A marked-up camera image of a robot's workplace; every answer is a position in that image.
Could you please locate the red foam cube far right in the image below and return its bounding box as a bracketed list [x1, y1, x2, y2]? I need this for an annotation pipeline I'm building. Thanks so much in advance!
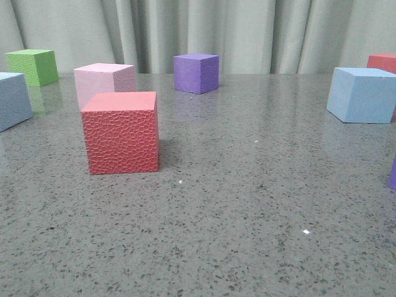
[367, 53, 396, 74]

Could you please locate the light blue foam cube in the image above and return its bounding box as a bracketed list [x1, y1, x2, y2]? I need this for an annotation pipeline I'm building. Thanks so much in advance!
[327, 67, 395, 124]
[1, 72, 33, 132]

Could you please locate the purple cube at right edge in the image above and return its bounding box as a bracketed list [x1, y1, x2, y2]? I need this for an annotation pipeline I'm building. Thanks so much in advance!
[387, 157, 396, 190]

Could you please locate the grey curtain backdrop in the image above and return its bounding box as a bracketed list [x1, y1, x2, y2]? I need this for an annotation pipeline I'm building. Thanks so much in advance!
[1, 1, 395, 74]

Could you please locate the green foam cube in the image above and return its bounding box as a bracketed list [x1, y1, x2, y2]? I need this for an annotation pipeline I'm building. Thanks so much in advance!
[5, 49, 59, 87]

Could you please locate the purple foam cube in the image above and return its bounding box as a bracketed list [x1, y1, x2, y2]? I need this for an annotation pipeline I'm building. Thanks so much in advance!
[173, 53, 220, 94]

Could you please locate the red textured foam cube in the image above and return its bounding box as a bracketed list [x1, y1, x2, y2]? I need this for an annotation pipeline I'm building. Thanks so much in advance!
[80, 92, 159, 174]

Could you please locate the pink foam cube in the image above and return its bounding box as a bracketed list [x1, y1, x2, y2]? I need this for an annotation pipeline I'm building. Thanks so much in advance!
[74, 62, 137, 110]

